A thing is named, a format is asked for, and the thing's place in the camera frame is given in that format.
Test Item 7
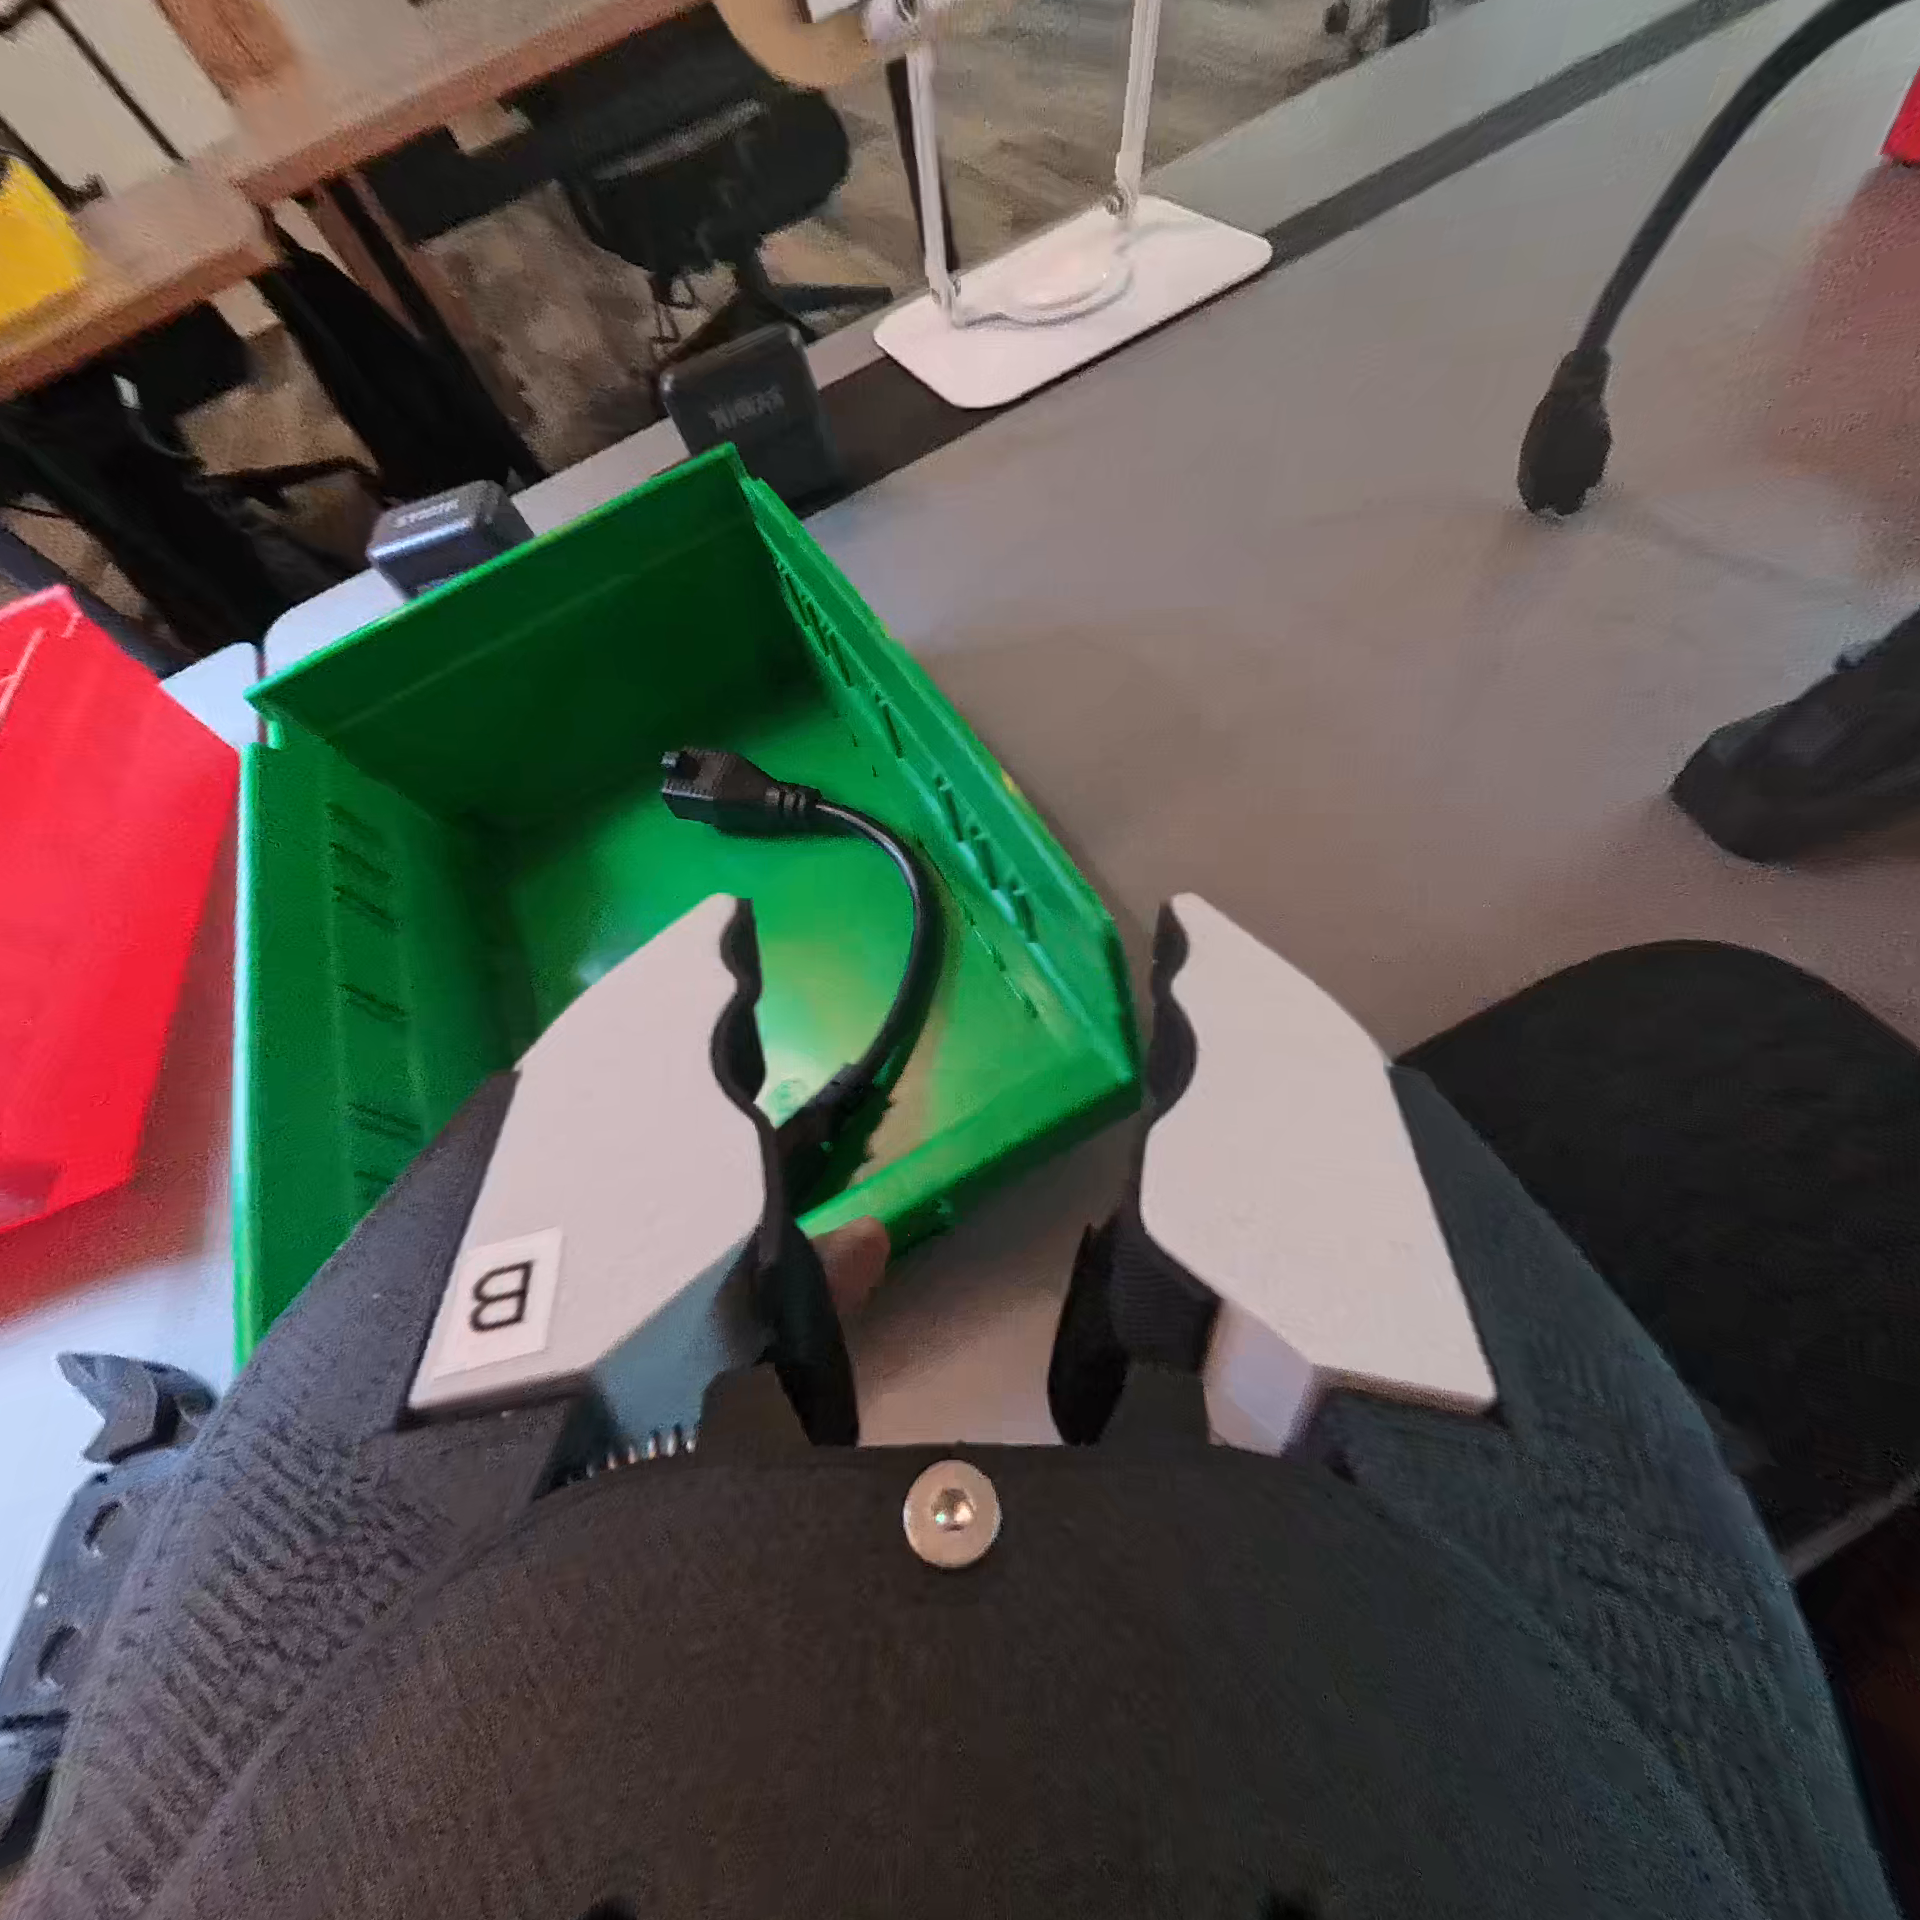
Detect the black cable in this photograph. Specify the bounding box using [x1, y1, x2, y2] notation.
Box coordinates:
[1516, 0, 1913, 518]

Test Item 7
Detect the instruction board on white stand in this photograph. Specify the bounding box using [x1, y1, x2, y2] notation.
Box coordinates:
[711, 0, 1278, 408]

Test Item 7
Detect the black power cord with plug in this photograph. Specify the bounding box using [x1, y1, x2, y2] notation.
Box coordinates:
[661, 745, 942, 1192]
[1669, 607, 1920, 865]

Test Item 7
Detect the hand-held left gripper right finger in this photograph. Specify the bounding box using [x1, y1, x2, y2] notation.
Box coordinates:
[1046, 891, 1501, 1461]

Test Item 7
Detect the dark grey battery case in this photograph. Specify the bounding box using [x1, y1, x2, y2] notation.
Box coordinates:
[363, 479, 538, 601]

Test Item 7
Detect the yellow box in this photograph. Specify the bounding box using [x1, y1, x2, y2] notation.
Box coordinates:
[0, 150, 92, 326]

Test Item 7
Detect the wooden workbench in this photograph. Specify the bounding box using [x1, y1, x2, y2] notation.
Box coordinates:
[0, 0, 706, 394]

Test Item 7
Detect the green plastic bin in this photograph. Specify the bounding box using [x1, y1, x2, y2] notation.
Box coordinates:
[231, 440, 1146, 1374]

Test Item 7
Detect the grey power adapter block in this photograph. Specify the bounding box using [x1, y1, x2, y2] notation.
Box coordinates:
[657, 321, 845, 507]

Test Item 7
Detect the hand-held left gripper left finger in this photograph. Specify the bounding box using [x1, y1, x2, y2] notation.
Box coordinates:
[405, 891, 865, 1451]

